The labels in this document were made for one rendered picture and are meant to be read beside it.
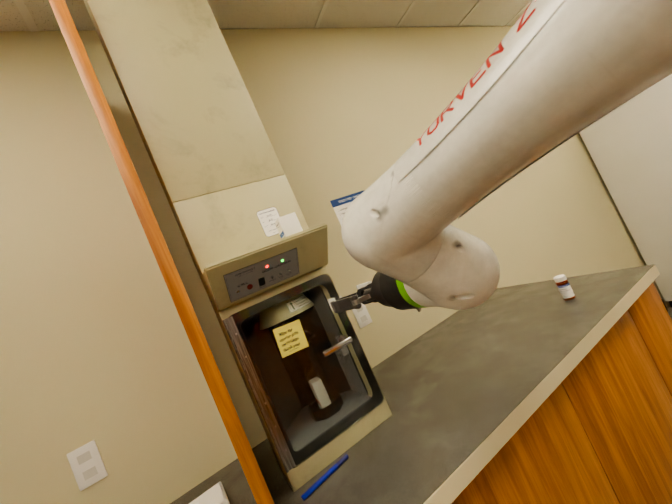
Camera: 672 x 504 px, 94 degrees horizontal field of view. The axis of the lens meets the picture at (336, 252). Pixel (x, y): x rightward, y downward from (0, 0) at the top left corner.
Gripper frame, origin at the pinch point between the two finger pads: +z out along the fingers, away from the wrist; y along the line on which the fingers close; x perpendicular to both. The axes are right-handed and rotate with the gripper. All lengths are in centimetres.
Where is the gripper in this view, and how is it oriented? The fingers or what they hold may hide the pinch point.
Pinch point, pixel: (349, 296)
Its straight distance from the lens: 76.1
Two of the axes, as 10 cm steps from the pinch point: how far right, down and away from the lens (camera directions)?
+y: -8.2, 3.4, -4.6
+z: -4.0, 2.3, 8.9
